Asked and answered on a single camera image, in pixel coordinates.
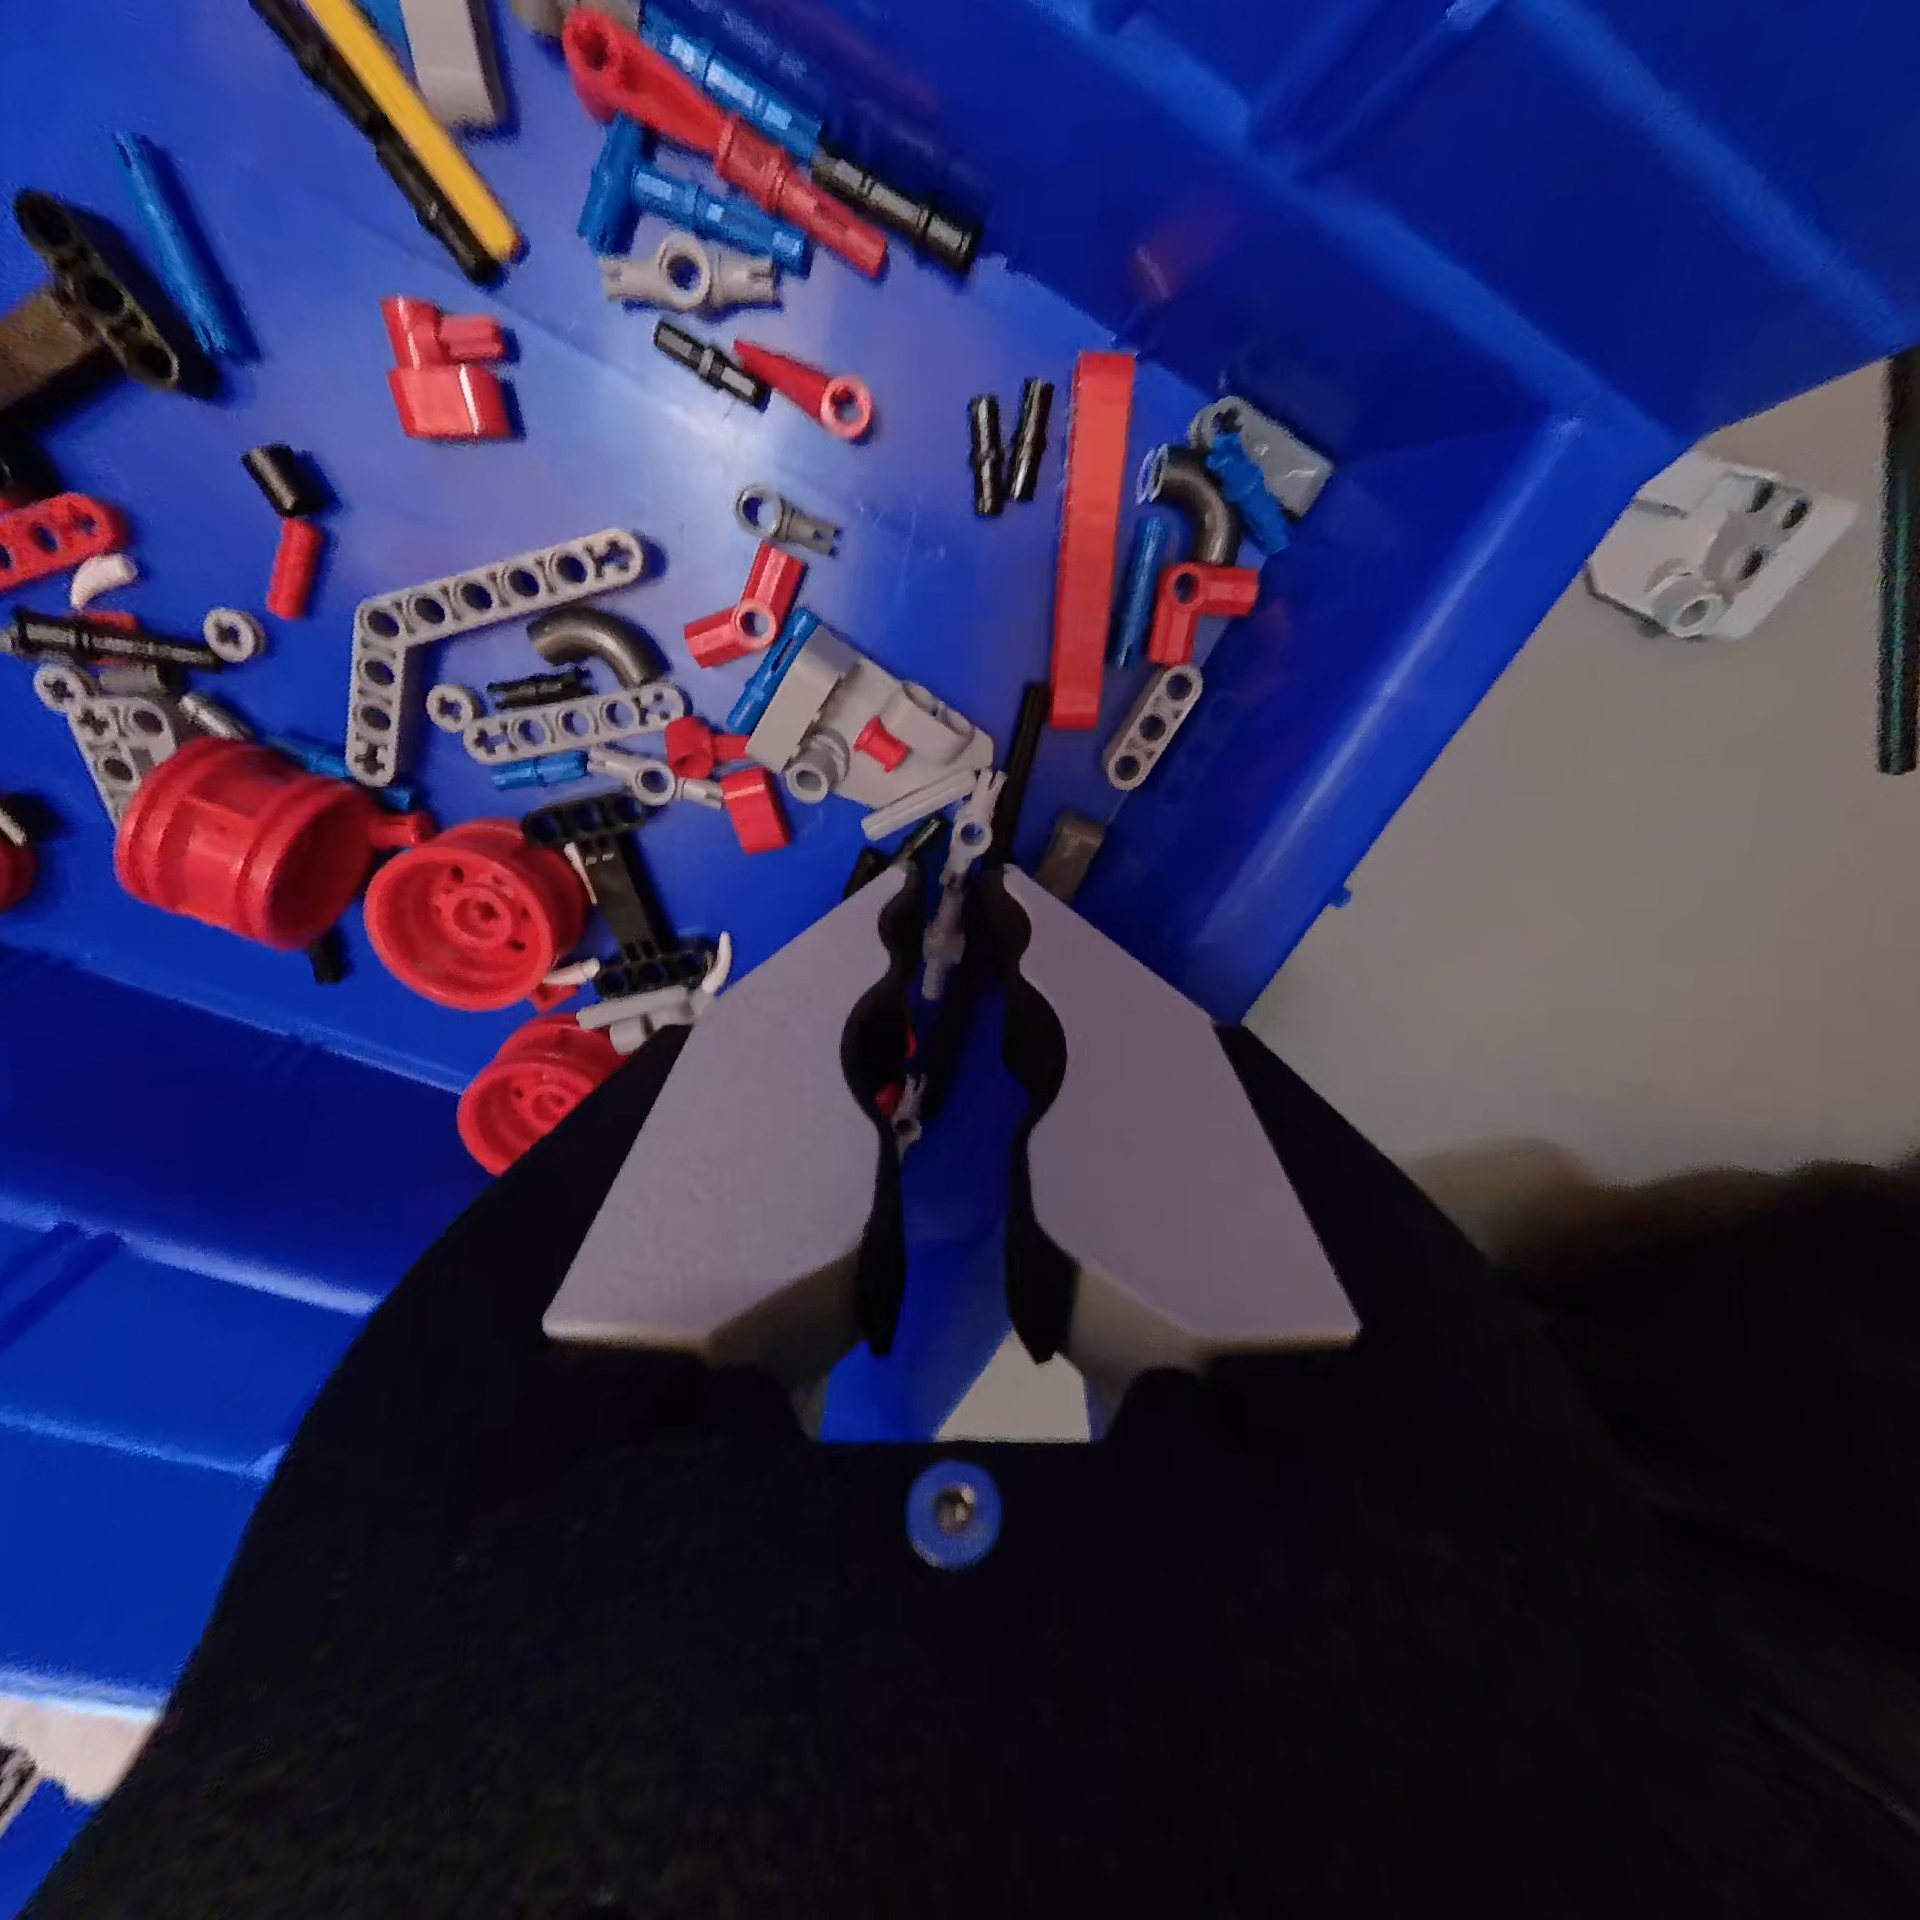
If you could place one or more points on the small red cylinder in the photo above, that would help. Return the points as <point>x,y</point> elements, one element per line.
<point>294,569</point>

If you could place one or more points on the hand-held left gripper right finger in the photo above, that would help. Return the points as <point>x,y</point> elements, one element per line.
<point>1184,1185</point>

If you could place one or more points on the long red lever part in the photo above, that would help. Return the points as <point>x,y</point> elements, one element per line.
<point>735,143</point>

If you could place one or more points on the grey three-hole beam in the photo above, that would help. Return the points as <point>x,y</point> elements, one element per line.
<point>1152,727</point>

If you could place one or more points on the dark grey block part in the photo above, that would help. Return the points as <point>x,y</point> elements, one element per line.
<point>1069,855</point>

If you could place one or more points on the grey cross connector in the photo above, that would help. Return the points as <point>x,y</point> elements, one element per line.
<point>686,273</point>

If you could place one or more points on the small black cylinder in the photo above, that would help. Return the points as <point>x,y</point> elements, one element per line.
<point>281,477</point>

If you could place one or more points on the grey angled beam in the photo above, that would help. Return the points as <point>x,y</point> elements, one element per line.
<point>377,661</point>

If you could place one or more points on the black frame part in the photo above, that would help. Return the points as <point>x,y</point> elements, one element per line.
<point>617,870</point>

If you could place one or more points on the long black axle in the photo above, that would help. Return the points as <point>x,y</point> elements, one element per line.
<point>368,130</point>

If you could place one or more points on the short blue axle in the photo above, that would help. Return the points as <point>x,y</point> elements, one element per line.
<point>1141,593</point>

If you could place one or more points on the dark grey curved pipe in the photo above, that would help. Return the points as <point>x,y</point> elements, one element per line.
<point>1206,503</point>
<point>593,639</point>

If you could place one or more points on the black beam with holes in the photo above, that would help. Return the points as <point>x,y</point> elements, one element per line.
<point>99,285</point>

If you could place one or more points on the black long pin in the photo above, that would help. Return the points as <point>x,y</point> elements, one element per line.
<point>902,211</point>

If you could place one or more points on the small red lever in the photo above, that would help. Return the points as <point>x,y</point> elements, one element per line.
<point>810,388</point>

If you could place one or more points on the black axle with stop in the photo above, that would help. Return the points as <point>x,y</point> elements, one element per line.
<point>113,641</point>

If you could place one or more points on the small grey hole connector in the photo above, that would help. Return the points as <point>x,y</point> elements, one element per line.
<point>783,517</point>

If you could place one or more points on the short red beam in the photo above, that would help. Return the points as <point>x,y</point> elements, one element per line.
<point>54,535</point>

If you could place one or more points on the blue plastic bin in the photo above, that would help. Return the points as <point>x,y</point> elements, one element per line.
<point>902,495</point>

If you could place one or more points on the blue pin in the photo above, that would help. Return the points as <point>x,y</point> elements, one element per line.
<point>735,76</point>
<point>773,671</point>
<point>691,203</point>

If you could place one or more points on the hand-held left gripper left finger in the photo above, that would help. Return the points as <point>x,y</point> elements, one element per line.
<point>721,1185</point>

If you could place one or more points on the red panel bracket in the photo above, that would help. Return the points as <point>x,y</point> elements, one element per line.
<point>441,374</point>

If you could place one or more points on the thin blue axle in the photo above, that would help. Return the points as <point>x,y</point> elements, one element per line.
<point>181,247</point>

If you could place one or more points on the white tooth part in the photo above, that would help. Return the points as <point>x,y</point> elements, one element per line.
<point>102,580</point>

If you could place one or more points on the black short pin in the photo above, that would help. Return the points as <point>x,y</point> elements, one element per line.
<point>987,455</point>
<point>713,364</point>
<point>1032,438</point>

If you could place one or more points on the long yellow beam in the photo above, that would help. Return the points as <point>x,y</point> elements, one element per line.
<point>429,143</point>

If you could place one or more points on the long black beam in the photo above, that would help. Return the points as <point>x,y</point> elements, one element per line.
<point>1902,599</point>

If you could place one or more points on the small grey pin connector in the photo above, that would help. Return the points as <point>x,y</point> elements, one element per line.
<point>963,855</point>

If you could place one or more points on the long red beam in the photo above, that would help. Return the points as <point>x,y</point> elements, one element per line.
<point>1094,540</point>

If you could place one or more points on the grey panel part with holes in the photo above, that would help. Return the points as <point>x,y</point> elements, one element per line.
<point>1723,556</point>

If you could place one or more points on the red angle connector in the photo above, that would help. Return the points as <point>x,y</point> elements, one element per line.
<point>746,609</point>
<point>1201,599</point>

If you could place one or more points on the red wheel hub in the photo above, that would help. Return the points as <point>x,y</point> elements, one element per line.
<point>473,916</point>
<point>241,841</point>
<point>533,1095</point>

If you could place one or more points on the large grey housing block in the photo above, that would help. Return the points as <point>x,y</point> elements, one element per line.
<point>839,699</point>

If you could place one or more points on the small red connector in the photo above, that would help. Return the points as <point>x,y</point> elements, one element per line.
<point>752,807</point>

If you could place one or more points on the small grey bush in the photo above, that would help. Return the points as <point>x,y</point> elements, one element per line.
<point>234,635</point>

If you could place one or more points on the grey straight beam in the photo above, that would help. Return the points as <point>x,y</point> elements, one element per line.
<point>579,726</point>

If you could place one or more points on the grey curved panel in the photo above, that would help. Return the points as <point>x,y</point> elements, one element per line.
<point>457,61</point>

